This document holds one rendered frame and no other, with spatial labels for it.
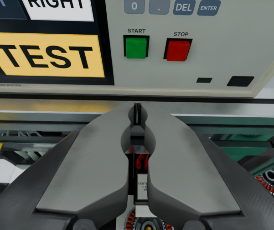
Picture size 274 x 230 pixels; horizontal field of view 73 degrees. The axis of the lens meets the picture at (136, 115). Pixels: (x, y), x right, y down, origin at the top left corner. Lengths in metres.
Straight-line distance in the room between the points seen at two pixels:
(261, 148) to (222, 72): 0.15
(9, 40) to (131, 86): 0.12
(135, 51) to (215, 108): 0.12
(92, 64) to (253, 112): 0.19
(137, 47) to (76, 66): 0.07
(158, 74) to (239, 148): 0.17
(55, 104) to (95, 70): 0.06
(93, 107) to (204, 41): 0.13
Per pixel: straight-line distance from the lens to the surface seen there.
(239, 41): 0.20
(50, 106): 0.23
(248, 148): 0.32
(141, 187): 0.43
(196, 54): 0.19
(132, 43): 0.17
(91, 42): 0.18
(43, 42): 0.20
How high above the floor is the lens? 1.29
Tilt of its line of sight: 56 degrees down
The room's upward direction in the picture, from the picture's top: 2 degrees clockwise
